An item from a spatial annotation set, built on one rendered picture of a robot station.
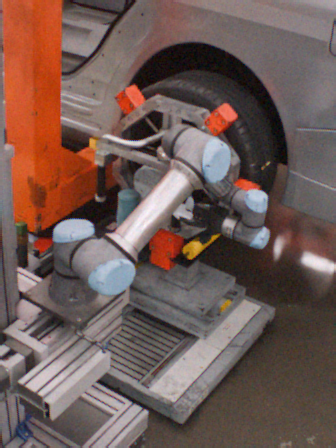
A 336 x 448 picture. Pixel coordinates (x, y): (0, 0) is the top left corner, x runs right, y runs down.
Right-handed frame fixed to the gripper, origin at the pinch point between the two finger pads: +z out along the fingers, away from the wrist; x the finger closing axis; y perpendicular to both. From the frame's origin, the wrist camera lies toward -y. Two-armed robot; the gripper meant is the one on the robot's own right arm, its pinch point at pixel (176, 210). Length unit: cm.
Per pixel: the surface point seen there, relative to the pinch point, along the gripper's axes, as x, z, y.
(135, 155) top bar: -1.5, 19.7, 14.6
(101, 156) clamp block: 1.5, 32.8, 11.1
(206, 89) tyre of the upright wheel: -32.2, 10.2, 34.3
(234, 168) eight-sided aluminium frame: -21.9, -10.2, 11.7
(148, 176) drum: -6.0, 16.5, 5.3
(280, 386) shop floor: -26, -45, -83
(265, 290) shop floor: -84, -9, -83
